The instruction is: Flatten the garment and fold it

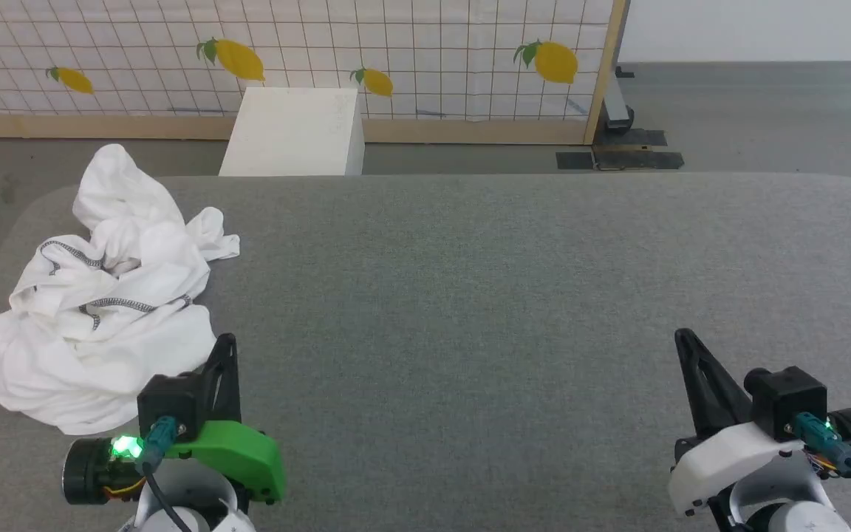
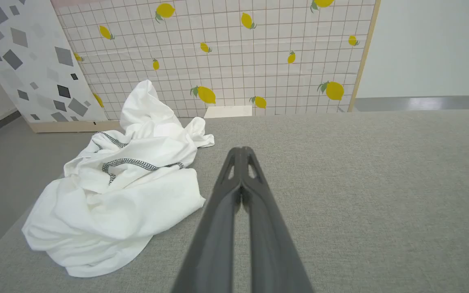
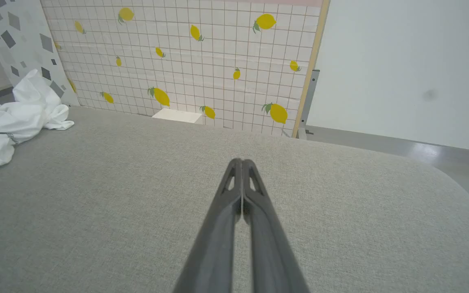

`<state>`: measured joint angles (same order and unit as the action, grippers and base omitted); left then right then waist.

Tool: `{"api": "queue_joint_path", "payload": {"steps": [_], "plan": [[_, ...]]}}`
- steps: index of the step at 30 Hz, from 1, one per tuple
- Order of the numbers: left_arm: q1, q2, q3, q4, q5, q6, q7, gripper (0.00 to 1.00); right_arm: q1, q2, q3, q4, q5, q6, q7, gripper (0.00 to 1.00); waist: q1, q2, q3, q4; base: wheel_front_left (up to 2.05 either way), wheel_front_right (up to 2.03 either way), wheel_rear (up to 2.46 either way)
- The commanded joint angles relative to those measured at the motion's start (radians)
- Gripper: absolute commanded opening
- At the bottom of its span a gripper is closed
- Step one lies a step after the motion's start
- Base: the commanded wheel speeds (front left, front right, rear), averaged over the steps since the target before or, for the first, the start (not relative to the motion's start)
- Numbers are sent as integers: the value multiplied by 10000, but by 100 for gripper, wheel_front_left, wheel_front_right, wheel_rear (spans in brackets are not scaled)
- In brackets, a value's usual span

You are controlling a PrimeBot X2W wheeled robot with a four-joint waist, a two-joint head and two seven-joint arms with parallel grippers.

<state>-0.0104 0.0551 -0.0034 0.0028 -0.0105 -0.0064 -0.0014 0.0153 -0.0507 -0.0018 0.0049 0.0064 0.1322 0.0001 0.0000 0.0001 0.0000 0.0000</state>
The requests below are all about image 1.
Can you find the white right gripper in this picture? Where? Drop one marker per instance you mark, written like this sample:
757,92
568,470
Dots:
728,458

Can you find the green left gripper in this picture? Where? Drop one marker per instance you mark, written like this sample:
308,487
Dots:
241,454

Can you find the white garment with grey stitching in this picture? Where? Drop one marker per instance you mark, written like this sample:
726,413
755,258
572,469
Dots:
100,347

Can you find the white rectangular box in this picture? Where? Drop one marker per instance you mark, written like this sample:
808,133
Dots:
292,133

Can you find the grey metal screen foot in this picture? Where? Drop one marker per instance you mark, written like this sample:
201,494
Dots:
617,103

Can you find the lemon print partition screen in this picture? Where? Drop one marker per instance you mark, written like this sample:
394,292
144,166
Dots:
433,44

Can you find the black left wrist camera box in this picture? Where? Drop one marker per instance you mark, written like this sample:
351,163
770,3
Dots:
171,403

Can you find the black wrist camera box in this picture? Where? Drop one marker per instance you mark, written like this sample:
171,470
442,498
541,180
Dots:
171,403
787,403

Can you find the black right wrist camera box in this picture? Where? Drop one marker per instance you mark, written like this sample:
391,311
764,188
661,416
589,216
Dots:
787,403

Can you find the black floor base plate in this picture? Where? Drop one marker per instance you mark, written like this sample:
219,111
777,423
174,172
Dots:
625,157

